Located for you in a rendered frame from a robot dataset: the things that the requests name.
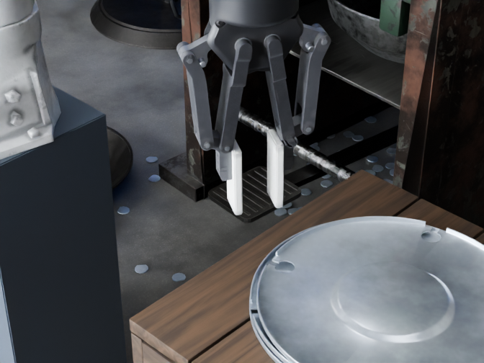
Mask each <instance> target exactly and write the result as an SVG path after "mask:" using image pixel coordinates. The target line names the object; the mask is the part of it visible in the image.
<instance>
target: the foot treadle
mask: <svg viewBox="0 0 484 363"><path fill-rule="evenodd" d="M397 136H398V125H397V126H395V127H392V128H390V129H389V130H386V131H384V132H382V133H379V134H377V135H374V136H372V137H371V138H368V139H366V140H363V141H361V142H359V143H356V144H354V145H352V146H349V147H348V148H345V149H343V150H341V151H338V152H336V153H334V154H331V155H329V156H328V157H329V158H331V159H333V160H335V161H336V162H338V163H340V164H341V165H343V166H347V165H349V164H351V163H354V162H355V161H358V160H360V159H362V158H364V157H366V156H369V155H371V154H373V153H376V152H378V151H380V150H382V149H384V148H386V147H388V146H390V145H393V144H395V143H397ZM326 174H327V173H326V172H324V171H322V170H320V169H319V168H317V167H316V166H314V165H312V164H309V165H307V166H304V167H302V168H300V169H298V170H295V171H293V172H291V173H288V174H286V175H284V191H283V206H285V205H286V204H288V203H290V202H292V201H294V200H296V199H298V198H299V197H300V196H301V188H300V187H301V186H302V185H305V184H307V183H309V182H312V181H314V180H316V179H318V178H321V177H322V176H325V175H326ZM242 194H243V213H242V214H241V215H235V214H234V212H233V209H232V207H231V206H230V203H229V201H228V198H227V182H225V183H223V184H221V185H219V186H217V187H215V188H213V189H211V190H210V191H209V192H208V197H209V199H210V200H211V201H213V202H214V203H215V204H217V205H219V206H220V207H222V208H223V209H224V210H226V211H227V212H229V213H230V214H231V215H233V216H235V217H236V218H238V219H239V220H240V221H242V222H244V223H252V222H254V221H256V220H258V219H259V218H262V217H264V216H265V215H268V214H269V213H271V212H273V211H275V210H277V209H279V208H276V207H275V206H274V203H273V202H272V200H271V198H270V196H269V194H268V192H267V167H265V166H257V167H256V168H254V169H252V170H250V171H247V172H245V173H243V174H242Z"/></svg>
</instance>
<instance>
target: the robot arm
mask: <svg viewBox="0 0 484 363"><path fill-rule="evenodd" d="M298 9H299V0H209V10H210V18H209V22H208V24H207V26H206V28H205V32H204V36H203V37H201V38H200V39H198V40H195V41H194V42H192V43H190V44H189V43H187V42H180V43H179V44H178V45H177V47H176V50H177V52H178V54H179V56H180V58H181V60H182V62H183V64H184V66H185V68H186V70H187V80H188V86H189V96H190V102H191V108H192V119H193V124H194V133H195V135H196V137H197V140H198V142H199V144H200V146H201V148H202V150H204V151H208V150H210V149H214V150H215V152H216V169H217V171H218V173H219V176H220V178H221V179H222V181H226V180H227V198H228V201H229V203H230V206H231V207H232V209H233V212H234V214H235V215H241V214H242V213H243V194H242V152H241V149H240V148H239V146H238V144H237V142H236V139H235V137H236V129H237V124H238V116H239V112H240V107H241V99H242V94H243V88H244V86H245V85H246V80H247V75H248V74H250V73H253V72H255V71H265V74H266V81H267V85H268V89H269V96H270V101H271V105H272V112H273V117H274V124H275V127H276V129H277V131H276V130H274V129H272V130H268V131H267V192H268V194H269V196H270V198H271V200H272V202H273V203H274V206H275V207H276V208H281V207H283V191H284V171H286V170H291V169H292V166H293V156H294V147H295V146H296V145H297V144H298V139H297V137H298V136H299V135H302V134H303V133H304V134H305V135H309V134H311V133H312V132H313V131H314V129H315V118H316V111H317V104H318V92H319V86H320V79H321V66H322V60H323V57H324V55H325V54H326V51H327V49H328V47H329V45H330V44H331V39H330V37H329V36H328V34H327V33H326V31H325V30H324V29H323V28H322V27H321V26H320V25H319V24H313V25H312V26H309V25H306V24H303V22H302V21H301V19H300V17H299V14H298ZM41 33H42V26H41V21H40V13H39V9H38V6H37V2H36V0H0V160H1V159H3V158H7V157H10V156H13V155H15V154H18V153H21V152H24V151H28V150H30V149H33V148H36V147H39V146H42V145H45V144H47V143H51V142H53V141H54V129H55V125H56V122H57V121H58V118H59V117H60V115H61V109H60V106H59V103H58V98H57V96H56V94H55V92H54V89H53V87H52V85H51V82H50V78H49V74H48V68H47V65H46V61H45V55H44V52H43V48H42V43H41ZM299 38H300V41H299V44H300V46H301V51H300V62H299V70H298V77H297V91H296V98H295V112H294V117H293V116H292V112H291V107H290V99H289V94H288V90H287V82H286V78H287V74H286V70H285V66H284V59H285V58H286V57H287V55H288V53H289V52H290V51H291V49H292V48H293V47H294V45H295V43H296V42H297V41H298V40H299ZM210 50H213V51H214V52H215V54H216V55H217V56H218V57H219V58H220V59H221V60H222V61H223V80H222V86H221V90H220V99H219V105H218V113H217V118H216V123H215V130H213V129H212V123H211V116H210V105H209V99H208V92H207V81H206V76H205V72H204V71H203V69H202V68H204V67H205V66H206V65H207V62H208V59H207V54H208V52H209V51H210Z"/></svg>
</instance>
